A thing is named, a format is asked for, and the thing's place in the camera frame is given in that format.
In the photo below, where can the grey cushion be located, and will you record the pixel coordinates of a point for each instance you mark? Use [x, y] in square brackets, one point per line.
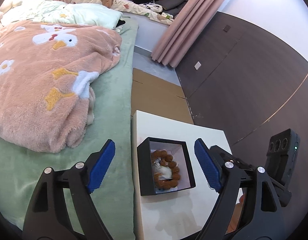
[174, 3]

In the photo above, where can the black and white patterned cloth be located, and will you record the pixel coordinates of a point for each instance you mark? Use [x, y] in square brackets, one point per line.
[151, 6]

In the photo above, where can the white star print quilt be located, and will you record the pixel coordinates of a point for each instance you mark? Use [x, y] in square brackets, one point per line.
[26, 11]

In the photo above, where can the pale green pillow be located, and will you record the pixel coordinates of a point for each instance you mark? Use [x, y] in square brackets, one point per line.
[94, 15]

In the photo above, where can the dark wall switch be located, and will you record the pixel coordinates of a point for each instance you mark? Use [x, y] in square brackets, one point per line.
[227, 28]

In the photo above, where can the white wall socket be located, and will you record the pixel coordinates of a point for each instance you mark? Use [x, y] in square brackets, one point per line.
[198, 65]

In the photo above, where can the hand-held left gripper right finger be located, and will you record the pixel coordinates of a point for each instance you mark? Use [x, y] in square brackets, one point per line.
[207, 165]

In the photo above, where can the pale green small box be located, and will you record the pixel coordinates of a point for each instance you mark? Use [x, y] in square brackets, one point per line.
[166, 15]

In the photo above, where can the cream plush toy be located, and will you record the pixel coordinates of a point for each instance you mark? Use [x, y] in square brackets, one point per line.
[9, 3]

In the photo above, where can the green bed sheet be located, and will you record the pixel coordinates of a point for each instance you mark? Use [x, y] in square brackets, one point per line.
[111, 115]

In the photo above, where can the black jewelry box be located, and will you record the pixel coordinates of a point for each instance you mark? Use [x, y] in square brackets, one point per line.
[143, 175]

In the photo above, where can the small black cloth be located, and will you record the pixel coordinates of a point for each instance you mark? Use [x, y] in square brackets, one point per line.
[120, 23]

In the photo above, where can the pink floral fleece blanket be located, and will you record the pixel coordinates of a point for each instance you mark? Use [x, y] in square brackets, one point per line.
[44, 80]

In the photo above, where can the flat cardboard sheet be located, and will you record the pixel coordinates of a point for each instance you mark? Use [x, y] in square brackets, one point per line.
[156, 92]

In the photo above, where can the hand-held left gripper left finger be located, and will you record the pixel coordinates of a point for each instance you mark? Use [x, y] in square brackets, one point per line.
[101, 167]

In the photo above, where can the blue flower ornament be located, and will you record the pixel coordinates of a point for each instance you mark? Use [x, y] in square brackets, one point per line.
[161, 190]

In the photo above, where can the white cloth pouch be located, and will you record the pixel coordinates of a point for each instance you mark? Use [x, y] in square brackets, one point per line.
[164, 172]

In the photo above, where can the pink curtain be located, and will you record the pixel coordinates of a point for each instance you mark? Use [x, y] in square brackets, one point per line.
[189, 25]

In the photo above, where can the white low table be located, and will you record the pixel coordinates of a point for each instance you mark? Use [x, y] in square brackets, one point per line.
[169, 217]

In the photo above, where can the bear print window seat mat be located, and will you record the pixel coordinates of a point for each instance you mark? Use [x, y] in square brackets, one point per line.
[114, 2]

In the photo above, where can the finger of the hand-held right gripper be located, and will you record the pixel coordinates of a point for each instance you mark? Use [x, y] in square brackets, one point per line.
[226, 156]

